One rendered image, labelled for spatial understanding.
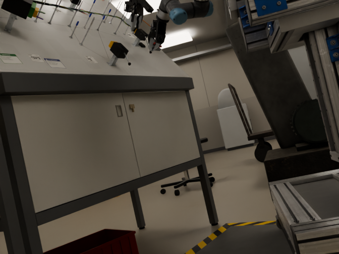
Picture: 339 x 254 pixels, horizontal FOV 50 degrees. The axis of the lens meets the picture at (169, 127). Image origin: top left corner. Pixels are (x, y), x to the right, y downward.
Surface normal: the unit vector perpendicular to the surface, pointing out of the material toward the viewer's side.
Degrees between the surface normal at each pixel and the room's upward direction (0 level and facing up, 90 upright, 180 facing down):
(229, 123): 90
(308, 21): 90
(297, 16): 90
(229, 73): 90
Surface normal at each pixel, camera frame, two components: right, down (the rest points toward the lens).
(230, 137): -0.24, 0.02
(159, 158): 0.80, -0.20
